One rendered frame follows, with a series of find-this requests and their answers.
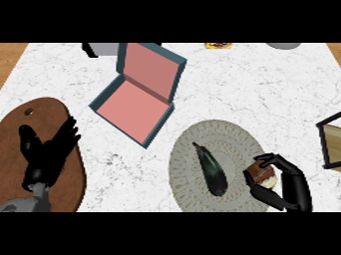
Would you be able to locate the brown cupcake with white frosting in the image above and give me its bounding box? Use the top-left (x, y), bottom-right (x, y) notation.
top-left (245, 164), bottom-right (279, 190)

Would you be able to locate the grey appliance with black handle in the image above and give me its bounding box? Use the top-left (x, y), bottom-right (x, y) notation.
top-left (81, 43), bottom-right (123, 59)

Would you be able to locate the yellow patterned packet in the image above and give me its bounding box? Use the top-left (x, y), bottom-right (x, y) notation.
top-left (204, 43), bottom-right (234, 50)

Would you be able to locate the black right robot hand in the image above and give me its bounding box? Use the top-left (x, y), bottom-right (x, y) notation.
top-left (242, 152), bottom-right (315, 213)

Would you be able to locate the grey round bowl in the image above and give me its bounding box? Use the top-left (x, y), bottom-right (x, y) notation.
top-left (265, 43), bottom-right (304, 51)

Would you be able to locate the round beige woven placemat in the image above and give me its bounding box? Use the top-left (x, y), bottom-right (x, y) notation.
top-left (168, 120), bottom-right (273, 213)

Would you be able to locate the dark purple eggplant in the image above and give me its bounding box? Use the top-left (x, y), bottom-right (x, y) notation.
top-left (191, 141), bottom-right (229, 197)

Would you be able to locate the open teal and pink box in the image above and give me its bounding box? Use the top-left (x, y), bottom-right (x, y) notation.
top-left (89, 43), bottom-right (188, 149)

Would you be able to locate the brown wooden cutting board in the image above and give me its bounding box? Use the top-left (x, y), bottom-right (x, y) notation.
top-left (0, 97), bottom-right (89, 213)

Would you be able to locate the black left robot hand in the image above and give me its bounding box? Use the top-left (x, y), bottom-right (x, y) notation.
top-left (18, 116), bottom-right (83, 193)

